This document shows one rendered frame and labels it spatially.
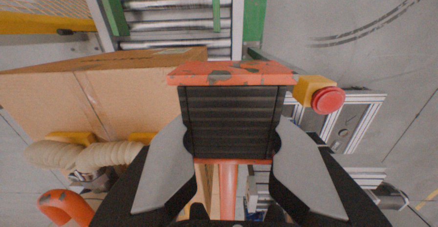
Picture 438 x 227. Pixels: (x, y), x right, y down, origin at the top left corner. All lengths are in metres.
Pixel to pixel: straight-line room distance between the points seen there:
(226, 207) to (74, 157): 0.27
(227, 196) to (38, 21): 0.82
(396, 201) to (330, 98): 0.69
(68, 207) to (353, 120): 1.85
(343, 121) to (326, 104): 1.38
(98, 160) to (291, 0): 1.44
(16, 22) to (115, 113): 0.52
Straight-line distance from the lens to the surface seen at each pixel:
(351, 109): 1.73
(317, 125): 1.65
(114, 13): 0.85
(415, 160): 3.22
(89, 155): 0.32
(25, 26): 0.83
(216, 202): 1.74
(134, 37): 0.98
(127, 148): 0.29
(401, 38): 1.99
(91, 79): 0.35
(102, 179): 0.38
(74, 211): 0.34
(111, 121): 0.38
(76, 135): 0.44
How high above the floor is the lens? 1.32
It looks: 62 degrees down
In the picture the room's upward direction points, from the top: 176 degrees counter-clockwise
